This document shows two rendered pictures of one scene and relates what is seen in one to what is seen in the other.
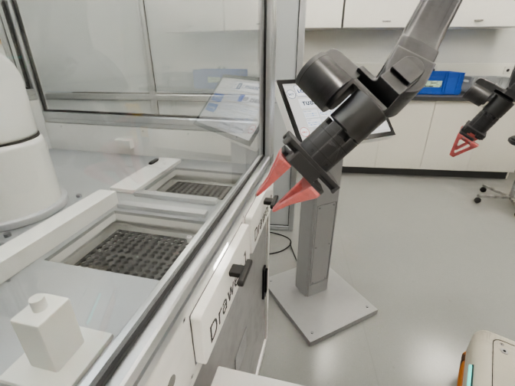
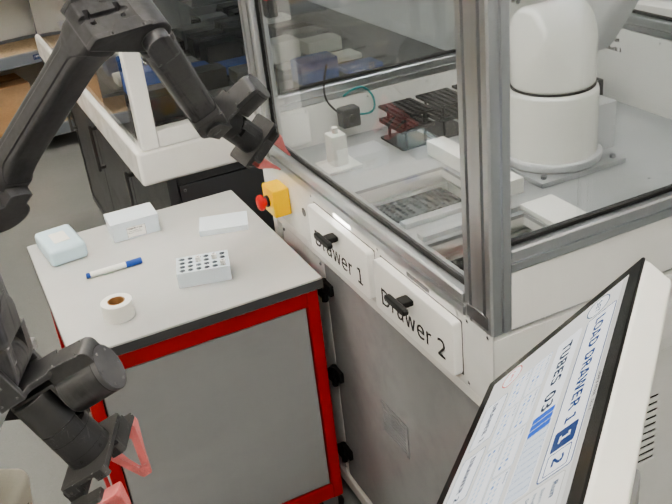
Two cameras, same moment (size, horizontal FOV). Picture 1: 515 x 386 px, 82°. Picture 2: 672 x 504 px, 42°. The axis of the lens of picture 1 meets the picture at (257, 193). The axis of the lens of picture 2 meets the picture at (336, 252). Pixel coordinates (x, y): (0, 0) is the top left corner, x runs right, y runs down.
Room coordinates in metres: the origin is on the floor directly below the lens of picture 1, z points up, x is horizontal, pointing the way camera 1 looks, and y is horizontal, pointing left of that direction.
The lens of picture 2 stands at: (1.81, -0.93, 1.75)
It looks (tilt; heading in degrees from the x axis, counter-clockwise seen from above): 28 degrees down; 144
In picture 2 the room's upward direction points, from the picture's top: 6 degrees counter-clockwise
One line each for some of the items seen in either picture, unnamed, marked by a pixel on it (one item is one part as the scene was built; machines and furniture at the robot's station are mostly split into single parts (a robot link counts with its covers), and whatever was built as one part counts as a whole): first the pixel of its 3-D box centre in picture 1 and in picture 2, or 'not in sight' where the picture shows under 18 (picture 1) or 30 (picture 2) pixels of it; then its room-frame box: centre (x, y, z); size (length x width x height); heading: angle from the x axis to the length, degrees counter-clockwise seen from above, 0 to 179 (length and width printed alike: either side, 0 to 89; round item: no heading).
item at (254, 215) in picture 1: (260, 210); (415, 313); (0.78, -0.01, 0.87); 0.29 x 0.02 x 0.11; 167
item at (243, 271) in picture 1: (239, 271); (328, 239); (0.47, 0.04, 0.91); 0.07 x 0.04 x 0.01; 167
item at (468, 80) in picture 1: (483, 84); not in sight; (3.53, -2.53, 0.99); 0.40 x 0.31 x 0.17; 84
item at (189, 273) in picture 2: not in sight; (203, 268); (0.15, -0.11, 0.78); 0.12 x 0.08 x 0.04; 61
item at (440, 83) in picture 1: (425, 82); not in sight; (3.53, -1.87, 1.01); 0.61 x 0.41 x 0.22; 84
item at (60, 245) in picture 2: not in sight; (60, 244); (-0.25, -0.29, 0.78); 0.15 x 0.10 x 0.04; 173
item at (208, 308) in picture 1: (227, 281); (340, 248); (0.47, 0.06, 0.87); 0.29 x 0.02 x 0.11; 167
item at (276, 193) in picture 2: not in sight; (275, 198); (0.15, 0.12, 0.88); 0.07 x 0.05 x 0.07; 167
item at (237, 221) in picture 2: not in sight; (223, 223); (-0.04, 0.07, 0.77); 0.13 x 0.09 x 0.02; 58
